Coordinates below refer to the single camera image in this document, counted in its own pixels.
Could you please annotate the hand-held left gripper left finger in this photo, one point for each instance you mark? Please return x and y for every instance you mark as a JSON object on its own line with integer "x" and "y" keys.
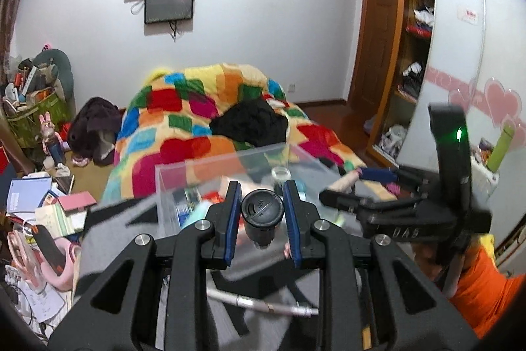
{"x": 232, "y": 227}

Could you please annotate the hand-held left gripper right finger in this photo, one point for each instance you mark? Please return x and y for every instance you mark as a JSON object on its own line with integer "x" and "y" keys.
{"x": 291, "y": 227}

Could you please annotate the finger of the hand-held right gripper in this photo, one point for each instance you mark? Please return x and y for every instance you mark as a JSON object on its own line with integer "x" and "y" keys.
{"x": 376, "y": 175}
{"x": 341, "y": 199}

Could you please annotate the long beige cosmetic tube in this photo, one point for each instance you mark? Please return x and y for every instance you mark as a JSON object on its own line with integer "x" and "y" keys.
{"x": 347, "y": 180}

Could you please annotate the purple black spray bottle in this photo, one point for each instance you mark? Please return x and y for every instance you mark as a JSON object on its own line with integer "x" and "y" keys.
{"x": 262, "y": 207}

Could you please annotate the clear acrylic box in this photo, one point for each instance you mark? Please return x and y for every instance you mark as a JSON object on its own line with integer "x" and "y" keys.
{"x": 197, "y": 174}

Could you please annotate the white ribbed suitcase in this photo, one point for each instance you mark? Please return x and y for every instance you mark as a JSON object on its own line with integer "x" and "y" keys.
{"x": 485, "y": 174}

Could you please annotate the white pen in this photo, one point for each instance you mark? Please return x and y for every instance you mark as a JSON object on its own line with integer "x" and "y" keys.
{"x": 254, "y": 301}

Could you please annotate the black garment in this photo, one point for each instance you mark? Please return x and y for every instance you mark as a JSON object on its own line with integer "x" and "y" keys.
{"x": 250, "y": 122}

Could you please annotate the grey black striped blanket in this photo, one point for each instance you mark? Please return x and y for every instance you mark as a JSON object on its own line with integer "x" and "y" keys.
{"x": 107, "y": 236}

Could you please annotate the wooden door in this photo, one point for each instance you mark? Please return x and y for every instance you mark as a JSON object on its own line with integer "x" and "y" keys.
{"x": 370, "y": 46}

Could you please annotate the wooden wardrobe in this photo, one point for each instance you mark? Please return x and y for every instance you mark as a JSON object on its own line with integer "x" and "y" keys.
{"x": 394, "y": 46}

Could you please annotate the white sliding door pink hearts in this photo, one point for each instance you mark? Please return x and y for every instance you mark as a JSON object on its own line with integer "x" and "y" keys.
{"x": 460, "y": 46}

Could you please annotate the colourful patchwork quilt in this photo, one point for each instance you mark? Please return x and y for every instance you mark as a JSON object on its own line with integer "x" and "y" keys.
{"x": 176, "y": 96}

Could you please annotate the pink book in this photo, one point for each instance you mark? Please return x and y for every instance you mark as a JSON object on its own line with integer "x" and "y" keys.
{"x": 76, "y": 203}

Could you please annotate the dark purple clothing pile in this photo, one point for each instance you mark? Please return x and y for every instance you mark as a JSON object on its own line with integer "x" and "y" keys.
{"x": 92, "y": 125}

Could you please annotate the green white booklet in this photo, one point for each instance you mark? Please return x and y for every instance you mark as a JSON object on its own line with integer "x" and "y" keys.
{"x": 53, "y": 219}

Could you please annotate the pink rabbit figure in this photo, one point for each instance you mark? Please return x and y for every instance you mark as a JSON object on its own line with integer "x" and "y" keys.
{"x": 52, "y": 141}

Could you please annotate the blue notebook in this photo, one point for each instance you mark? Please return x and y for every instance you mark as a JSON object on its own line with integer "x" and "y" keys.
{"x": 26, "y": 194}

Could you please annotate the pink bag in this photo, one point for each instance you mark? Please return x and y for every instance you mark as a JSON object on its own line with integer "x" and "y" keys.
{"x": 24, "y": 260}

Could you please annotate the green storage bag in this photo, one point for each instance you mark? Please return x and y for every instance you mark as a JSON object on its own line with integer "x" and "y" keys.
{"x": 37, "y": 116}

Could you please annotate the grey green neck cushion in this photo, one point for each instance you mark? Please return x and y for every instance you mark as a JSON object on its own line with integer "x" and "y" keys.
{"x": 61, "y": 67}

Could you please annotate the striped curtain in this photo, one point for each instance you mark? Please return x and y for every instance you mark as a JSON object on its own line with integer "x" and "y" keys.
{"x": 10, "y": 14}

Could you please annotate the small black wall monitor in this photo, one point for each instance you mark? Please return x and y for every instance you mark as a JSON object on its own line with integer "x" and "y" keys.
{"x": 169, "y": 3}

